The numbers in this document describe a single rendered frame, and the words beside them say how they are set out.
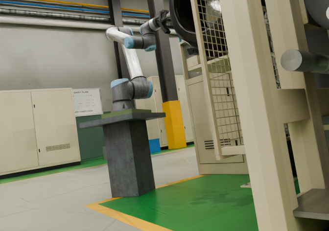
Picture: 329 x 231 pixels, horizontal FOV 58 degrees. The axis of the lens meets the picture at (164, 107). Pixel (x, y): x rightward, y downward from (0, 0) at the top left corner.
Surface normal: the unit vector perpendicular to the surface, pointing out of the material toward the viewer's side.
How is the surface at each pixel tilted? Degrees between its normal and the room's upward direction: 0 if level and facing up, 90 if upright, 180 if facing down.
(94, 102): 90
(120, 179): 90
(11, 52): 90
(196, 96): 90
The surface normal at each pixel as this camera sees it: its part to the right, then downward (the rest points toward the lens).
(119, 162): -0.46, 0.00
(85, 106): 0.53, -0.15
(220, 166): -0.73, 0.05
